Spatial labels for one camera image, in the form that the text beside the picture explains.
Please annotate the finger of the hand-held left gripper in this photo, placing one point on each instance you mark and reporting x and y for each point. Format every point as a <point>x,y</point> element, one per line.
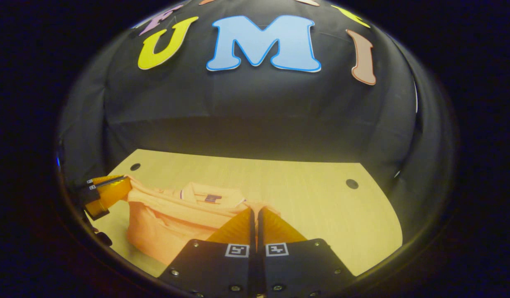
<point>108,180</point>
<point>112,196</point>

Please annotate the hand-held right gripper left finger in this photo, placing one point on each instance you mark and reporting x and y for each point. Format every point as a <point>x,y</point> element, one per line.
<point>217,269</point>

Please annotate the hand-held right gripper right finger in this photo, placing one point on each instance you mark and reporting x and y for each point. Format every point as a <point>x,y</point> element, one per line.
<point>296,269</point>

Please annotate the orange polo T-shirt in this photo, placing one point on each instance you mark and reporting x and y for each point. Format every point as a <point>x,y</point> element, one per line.
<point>176,223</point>

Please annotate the black backdrop cloth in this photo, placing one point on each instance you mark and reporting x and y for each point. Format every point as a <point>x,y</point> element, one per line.
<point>259,116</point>

